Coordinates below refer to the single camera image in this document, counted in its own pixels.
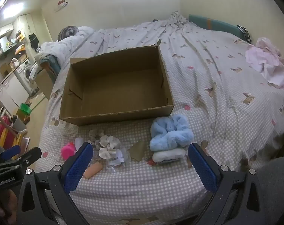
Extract pink crumpled clothes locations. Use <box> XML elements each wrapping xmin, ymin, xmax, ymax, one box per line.
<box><xmin>245</xmin><ymin>37</ymin><xmax>284</xmax><ymax>89</ymax></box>

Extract white printed quilt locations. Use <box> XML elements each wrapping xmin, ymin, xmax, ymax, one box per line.
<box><xmin>34</xmin><ymin>26</ymin><xmax>105</xmax><ymax>80</ymax></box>

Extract black hanging garment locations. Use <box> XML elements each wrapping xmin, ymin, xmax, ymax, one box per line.
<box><xmin>29</xmin><ymin>33</ymin><xmax>40</xmax><ymax>50</ymax></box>

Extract clear plastic packet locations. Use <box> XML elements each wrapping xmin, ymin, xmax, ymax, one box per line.
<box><xmin>106</xmin><ymin>148</ymin><xmax>130</xmax><ymax>169</ymax></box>

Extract red white wall decoration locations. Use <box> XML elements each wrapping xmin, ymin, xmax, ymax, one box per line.
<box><xmin>55</xmin><ymin>0</ymin><xmax>69</xmax><ymax>12</ymax></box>

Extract white kitchen cabinet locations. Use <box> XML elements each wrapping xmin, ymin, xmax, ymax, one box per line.
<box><xmin>0</xmin><ymin>75</ymin><xmax>30</xmax><ymax>113</ymax></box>

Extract teal orange folded blanket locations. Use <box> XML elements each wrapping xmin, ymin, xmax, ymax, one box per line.
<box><xmin>40</xmin><ymin>54</ymin><xmax>61</xmax><ymax>85</ymax></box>

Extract pink rubber toy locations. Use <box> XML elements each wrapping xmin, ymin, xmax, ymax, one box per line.
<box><xmin>61</xmin><ymin>142</ymin><xmax>77</xmax><ymax>159</ymax></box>

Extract person's grey pants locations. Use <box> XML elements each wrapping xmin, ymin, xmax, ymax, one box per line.
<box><xmin>255</xmin><ymin>156</ymin><xmax>284</xmax><ymax>225</ymax></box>

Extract khaki cardboard piece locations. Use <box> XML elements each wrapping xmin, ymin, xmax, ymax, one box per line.
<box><xmin>128</xmin><ymin>141</ymin><xmax>146</xmax><ymax>162</ymax></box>

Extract beige floral scrunchie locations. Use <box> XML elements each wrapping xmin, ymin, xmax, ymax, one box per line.
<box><xmin>89</xmin><ymin>129</ymin><xmax>105</xmax><ymax>144</ymax></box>

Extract red yellow folding frame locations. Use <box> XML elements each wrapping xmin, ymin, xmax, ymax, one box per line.
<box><xmin>0</xmin><ymin>115</ymin><xmax>18</xmax><ymax>150</ymax></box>

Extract grey bin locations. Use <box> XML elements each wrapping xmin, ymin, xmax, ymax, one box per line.
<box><xmin>13</xmin><ymin>116</ymin><xmax>28</xmax><ymax>134</ymax></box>

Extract white washing machine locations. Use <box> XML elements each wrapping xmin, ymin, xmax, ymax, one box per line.
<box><xmin>14</xmin><ymin>60</ymin><xmax>38</xmax><ymax>94</ymax></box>

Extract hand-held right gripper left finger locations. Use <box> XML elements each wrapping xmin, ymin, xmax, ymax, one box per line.
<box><xmin>16</xmin><ymin>142</ymin><xmax>94</xmax><ymax>225</ymax></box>

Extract cluttered kitchen shelf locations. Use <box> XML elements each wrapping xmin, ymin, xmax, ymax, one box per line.
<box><xmin>0</xmin><ymin>29</ymin><xmax>31</xmax><ymax>61</ymax></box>

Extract tall brown cardboard box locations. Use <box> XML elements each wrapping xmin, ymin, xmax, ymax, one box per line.
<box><xmin>35</xmin><ymin>69</ymin><xmax>56</xmax><ymax>102</ymax></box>

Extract teal pillow with orange stripe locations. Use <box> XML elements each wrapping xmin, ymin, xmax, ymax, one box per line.
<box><xmin>188</xmin><ymin>14</ymin><xmax>249</xmax><ymax>43</ymax></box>

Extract white fluffy sock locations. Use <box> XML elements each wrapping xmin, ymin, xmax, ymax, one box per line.
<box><xmin>152</xmin><ymin>148</ymin><xmax>188</xmax><ymax>163</ymax></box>

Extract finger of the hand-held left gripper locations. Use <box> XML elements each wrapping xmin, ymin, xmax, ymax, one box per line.
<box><xmin>6</xmin><ymin>146</ymin><xmax>42</xmax><ymax>169</ymax></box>
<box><xmin>0</xmin><ymin>145</ymin><xmax>21</xmax><ymax>160</ymax></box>

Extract grey white scrunchie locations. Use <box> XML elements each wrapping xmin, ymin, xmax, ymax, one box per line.
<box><xmin>98</xmin><ymin>135</ymin><xmax>122</xmax><ymax>160</ymax></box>

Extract green dustpan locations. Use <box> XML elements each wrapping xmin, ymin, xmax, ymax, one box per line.
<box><xmin>20</xmin><ymin>103</ymin><xmax>31</xmax><ymax>115</ymax></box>

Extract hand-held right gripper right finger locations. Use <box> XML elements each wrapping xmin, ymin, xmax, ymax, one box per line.
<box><xmin>188</xmin><ymin>142</ymin><xmax>265</xmax><ymax>225</ymax></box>

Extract black white checked cloth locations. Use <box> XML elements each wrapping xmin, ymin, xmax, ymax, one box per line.
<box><xmin>237</xmin><ymin>25</ymin><xmax>252</xmax><ymax>44</ymax></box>

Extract peach soft cylinder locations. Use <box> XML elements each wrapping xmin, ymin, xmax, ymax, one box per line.
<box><xmin>83</xmin><ymin>163</ymin><xmax>102</xmax><ymax>179</ymax></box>

